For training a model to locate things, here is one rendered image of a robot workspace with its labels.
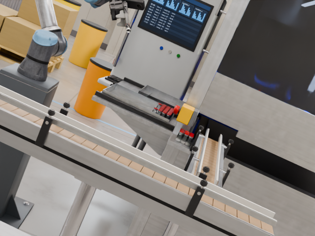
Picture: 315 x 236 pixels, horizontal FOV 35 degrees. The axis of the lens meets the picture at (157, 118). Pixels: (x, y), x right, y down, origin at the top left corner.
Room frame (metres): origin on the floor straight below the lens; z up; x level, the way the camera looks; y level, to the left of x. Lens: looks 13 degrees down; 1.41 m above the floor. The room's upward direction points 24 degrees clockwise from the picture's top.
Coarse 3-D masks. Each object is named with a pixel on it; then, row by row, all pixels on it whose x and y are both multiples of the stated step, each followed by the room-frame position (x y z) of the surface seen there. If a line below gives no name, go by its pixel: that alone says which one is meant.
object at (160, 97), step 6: (144, 90) 2.80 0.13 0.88; (150, 90) 2.83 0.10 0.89; (156, 90) 2.83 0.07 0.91; (150, 96) 2.57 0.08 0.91; (156, 96) 2.78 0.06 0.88; (162, 96) 2.82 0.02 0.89; (168, 96) 2.82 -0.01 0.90; (162, 102) 2.57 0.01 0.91; (168, 102) 2.78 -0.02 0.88; (174, 102) 2.82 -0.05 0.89; (180, 102) 2.82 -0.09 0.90
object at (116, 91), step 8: (112, 88) 2.45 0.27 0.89; (120, 88) 2.50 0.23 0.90; (112, 96) 2.24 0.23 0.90; (120, 96) 2.40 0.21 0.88; (128, 96) 2.48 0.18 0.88; (136, 96) 2.49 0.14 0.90; (144, 96) 2.49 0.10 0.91; (128, 104) 2.23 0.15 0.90; (136, 104) 2.23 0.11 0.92; (144, 104) 2.46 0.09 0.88; (152, 104) 2.48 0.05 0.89; (152, 112) 2.22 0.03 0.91; (168, 120) 2.22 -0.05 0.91
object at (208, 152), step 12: (192, 144) 1.97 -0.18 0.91; (204, 144) 1.84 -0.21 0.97; (216, 144) 2.08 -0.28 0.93; (228, 144) 1.98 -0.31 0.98; (192, 156) 1.62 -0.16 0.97; (204, 156) 1.82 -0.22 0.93; (216, 156) 1.89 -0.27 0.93; (192, 168) 1.60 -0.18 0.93; (216, 168) 1.63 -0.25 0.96; (228, 168) 1.62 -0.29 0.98; (216, 180) 1.47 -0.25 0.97
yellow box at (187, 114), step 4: (184, 104) 2.10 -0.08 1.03; (180, 108) 2.10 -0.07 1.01; (184, 108) 2.06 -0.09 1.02; (188, 108) 2.06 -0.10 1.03; (192, 108) 2.09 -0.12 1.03; (180, 112) 2.06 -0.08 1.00; (184, 112) 2.06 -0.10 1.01; (188, 112) 2.06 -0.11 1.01; (192, 112) 2.06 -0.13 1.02; (196, 112) 2.06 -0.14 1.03; (180, 116) 2.06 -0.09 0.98; (184, 116) 2.06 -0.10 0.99; (188, 116) 2.06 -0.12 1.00; (192, 116) 2.06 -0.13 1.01; (180, 120) 2.06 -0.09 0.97; (184, 120) 2.06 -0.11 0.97; (188, 120) 2.06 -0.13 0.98; (192, 120) 2.06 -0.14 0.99; (188, 124) 2.06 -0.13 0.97; (192, 124) 2.06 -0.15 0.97
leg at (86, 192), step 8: (88, 184) 1.38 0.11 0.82; (80, 192) 1.38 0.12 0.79; (88, 192) 1.38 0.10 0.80; (80, 200) 1.38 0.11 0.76; (88, 200) 1.39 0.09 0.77; (72, 208) 1.39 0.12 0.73; (80, 208) 1.38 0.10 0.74; (72, 216) 1.38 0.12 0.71; (80, 216) 1.38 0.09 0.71; (64, 224) 1.39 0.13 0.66; (72, 224) 1.38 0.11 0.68; (80, 224) 1.39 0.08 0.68; (64, 232) 1.38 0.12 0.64; (72, 232) 1.38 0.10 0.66
